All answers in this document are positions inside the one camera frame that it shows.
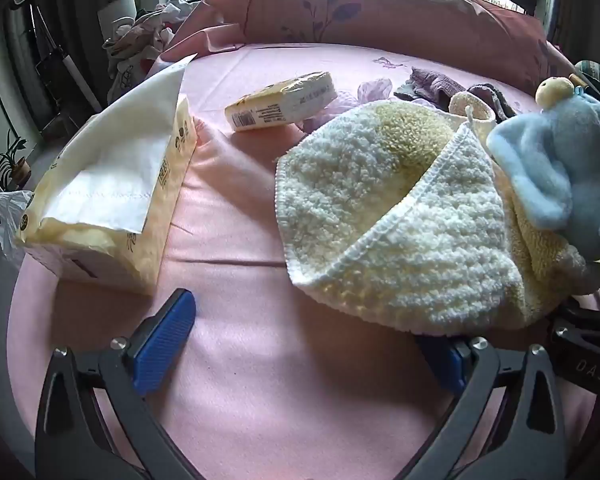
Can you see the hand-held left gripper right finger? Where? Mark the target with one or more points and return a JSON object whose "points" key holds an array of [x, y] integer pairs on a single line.
{"points": [[450, 366]]}

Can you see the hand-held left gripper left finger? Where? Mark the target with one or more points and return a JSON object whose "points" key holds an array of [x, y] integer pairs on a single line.
{"points": [[165, 345]]}

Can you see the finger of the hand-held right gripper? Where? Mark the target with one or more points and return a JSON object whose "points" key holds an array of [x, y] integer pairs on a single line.
{"points": [[590, 317]]}

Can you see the blue plush elephant toy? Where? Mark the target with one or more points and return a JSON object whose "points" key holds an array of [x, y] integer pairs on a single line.
{"points": [[555, 170]]}

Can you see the cream fluffy towel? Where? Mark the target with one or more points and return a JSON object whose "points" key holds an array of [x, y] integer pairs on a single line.
{"points": [[380, 220]]}

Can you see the small yellow tissue pack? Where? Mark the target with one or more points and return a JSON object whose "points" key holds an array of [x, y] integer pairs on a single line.
{"points": [[280, 102]]}

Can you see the purple cloth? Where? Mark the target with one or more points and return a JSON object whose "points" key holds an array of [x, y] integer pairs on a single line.
{"points": [[430, 82]]}

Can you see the purple mesh bath pouf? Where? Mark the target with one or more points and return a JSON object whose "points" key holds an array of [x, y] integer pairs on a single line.
{"points": [[375, 90]]}

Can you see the large yellow tissue pack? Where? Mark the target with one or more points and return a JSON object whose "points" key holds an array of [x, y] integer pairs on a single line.
{"points": [[105, 170]]}

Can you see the white plastic bag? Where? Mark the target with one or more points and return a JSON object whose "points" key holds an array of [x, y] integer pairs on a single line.
{"points": [[10, 220]]}

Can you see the potted plant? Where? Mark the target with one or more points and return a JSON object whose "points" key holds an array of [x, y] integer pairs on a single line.
{"points": [[17, 165]]}

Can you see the dark grey cloth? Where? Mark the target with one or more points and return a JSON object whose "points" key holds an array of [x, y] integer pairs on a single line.
{"points": [[495, 97]]}

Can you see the black upright appliance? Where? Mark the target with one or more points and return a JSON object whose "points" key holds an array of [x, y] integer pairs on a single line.
{"points": [[55, 60]]}

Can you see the pile of clothes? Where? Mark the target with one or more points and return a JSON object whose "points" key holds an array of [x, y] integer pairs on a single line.
{"points": [[140, 40]]}

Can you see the white lampshade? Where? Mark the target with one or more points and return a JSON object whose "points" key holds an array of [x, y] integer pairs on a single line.
{"points": [[117, 15]]}

